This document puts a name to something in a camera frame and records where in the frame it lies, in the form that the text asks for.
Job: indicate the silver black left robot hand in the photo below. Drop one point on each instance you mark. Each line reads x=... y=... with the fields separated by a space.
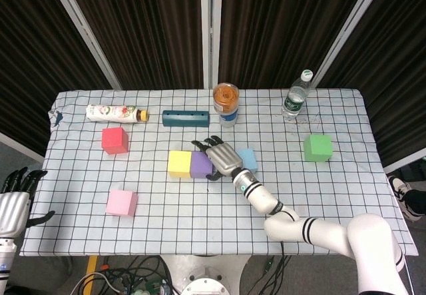
x=13 y=201

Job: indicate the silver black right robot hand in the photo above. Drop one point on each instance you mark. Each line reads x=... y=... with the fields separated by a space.
x=223 y=158

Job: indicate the purple foam cube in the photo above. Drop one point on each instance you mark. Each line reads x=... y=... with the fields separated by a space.
x=199 y=165

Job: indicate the light blue foam cube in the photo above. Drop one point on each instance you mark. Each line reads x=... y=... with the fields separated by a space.
x=249 y=158

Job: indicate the green foam cube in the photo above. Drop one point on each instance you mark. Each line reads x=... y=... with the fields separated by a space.
x=317 y=146

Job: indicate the pink foam cube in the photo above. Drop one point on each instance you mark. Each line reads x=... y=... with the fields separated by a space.
x=121 y=203

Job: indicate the red foam cube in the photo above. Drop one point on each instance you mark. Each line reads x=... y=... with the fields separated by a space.
x=114 y=140

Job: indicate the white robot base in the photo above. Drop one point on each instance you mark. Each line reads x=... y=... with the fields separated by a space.
x=203 y=275

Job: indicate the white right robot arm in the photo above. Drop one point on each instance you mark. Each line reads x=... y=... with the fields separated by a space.
x=333 y=235

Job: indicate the yellow foam cube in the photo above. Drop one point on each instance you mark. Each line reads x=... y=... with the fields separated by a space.
x=179 y=163

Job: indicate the teal half-round block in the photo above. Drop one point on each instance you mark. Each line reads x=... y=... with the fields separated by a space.
x=184 y=119

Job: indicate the clear jar of rubber bands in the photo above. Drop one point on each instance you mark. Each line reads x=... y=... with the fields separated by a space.
x=226 y=97

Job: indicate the white black-checked tablecloth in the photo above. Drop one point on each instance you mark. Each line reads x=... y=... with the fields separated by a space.
x=183 y=221

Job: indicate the clear green-label water bottle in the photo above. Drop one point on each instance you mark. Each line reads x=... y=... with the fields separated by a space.
x=294 y=100

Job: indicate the white yellow-capped drink bottle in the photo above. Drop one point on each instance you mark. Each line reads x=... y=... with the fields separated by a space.
x=113 y=113

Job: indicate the dark pleated partition panel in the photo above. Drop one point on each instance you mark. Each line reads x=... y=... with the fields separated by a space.
x=33 y=58
x=283 y=25
x=143 y=32
x=392 y=75

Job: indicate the white black sneaker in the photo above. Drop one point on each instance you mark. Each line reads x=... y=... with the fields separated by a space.
x=397 y=185

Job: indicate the white partition frame post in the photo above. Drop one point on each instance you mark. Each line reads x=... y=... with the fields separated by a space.
x=347 y=32
x=85 y=32
x=210 y=32

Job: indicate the white partition base rail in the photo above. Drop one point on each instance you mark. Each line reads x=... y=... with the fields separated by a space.
x=406 y=163

